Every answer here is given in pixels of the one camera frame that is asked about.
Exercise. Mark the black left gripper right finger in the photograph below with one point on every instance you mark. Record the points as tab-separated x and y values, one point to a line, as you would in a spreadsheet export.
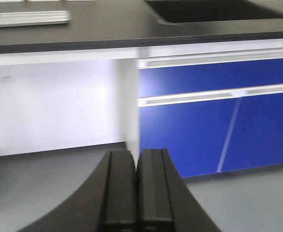
165	203

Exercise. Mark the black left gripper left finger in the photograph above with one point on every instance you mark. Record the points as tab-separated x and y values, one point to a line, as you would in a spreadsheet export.
105	202

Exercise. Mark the black bench sink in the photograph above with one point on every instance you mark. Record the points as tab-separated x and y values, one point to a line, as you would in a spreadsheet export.
189	11

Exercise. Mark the silver metal tray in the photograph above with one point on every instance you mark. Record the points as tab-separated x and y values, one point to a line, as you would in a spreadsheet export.
18	19

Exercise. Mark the blue left cabinet door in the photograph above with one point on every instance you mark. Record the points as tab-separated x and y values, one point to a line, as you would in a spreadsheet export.
195	134

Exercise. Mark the blue cabinet door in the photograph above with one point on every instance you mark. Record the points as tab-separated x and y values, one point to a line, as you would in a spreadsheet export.
255	134
195	134

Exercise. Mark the blue right cabinet door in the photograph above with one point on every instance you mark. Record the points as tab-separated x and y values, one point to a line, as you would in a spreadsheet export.
255	134

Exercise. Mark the blue cabinet drawer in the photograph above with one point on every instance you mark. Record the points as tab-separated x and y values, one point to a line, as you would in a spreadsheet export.
204	77

